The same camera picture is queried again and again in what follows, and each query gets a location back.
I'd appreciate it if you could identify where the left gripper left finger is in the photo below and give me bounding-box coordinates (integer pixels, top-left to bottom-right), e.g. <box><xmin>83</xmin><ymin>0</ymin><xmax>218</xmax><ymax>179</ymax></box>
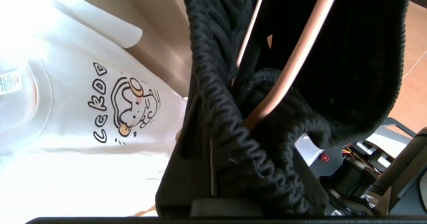
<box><xmin>155</xmin><ymin>93</ymin><xmax>216</xmax><ymax>217</ymax></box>

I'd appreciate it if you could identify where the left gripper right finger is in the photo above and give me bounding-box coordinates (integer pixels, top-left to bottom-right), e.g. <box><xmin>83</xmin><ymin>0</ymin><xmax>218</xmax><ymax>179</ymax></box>
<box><xmin>292</xmin><ymin>146</ymin><xmax>330</xmax><ymax>215</ymax></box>

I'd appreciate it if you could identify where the white printed shirt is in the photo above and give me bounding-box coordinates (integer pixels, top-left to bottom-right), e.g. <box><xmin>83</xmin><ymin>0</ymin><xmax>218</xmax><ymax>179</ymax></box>
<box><xmin>0</xmin><ymin>0</ymin><xmax>188</xmax><ymax>218</ymax></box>

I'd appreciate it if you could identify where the black garment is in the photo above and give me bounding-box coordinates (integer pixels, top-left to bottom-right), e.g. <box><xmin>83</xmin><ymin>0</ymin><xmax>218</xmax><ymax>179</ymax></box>
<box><xmin>182</xmin><ymin>0</ymin><xmax>414</xmax><ymax>217</ymax></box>

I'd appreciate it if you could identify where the pink clothes hanger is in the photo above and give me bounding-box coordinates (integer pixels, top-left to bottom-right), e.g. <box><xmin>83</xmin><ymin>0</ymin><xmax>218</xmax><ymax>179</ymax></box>
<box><xmin>231</xmin><ymin>0</ymin><xmax>344</xmax><ymax>132</ymax></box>

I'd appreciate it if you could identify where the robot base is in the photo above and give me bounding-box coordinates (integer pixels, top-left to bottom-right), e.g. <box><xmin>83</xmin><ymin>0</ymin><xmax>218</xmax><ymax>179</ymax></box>
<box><xmin>295</xmin><ymin>117</ymin><xmax>427</xmax><ymax>217</ymax></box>

